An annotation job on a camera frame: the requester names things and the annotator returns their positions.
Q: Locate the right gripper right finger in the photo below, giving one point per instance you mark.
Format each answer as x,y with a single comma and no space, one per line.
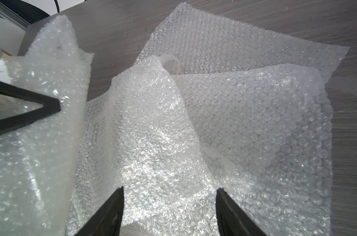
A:
231,219

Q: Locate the bubble wrap around white vase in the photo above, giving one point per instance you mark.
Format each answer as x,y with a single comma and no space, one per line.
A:
138,135

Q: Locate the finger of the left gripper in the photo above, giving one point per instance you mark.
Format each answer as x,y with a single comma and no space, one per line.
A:
49,107

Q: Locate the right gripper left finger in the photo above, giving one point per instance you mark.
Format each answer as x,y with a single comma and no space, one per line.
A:
107,220

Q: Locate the iridescent bubble wrap bundle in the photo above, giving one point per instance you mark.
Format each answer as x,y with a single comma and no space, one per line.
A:
267,135

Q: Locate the bubble wrap sheet around vase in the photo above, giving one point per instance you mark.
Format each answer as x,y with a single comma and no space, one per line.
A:
204,43

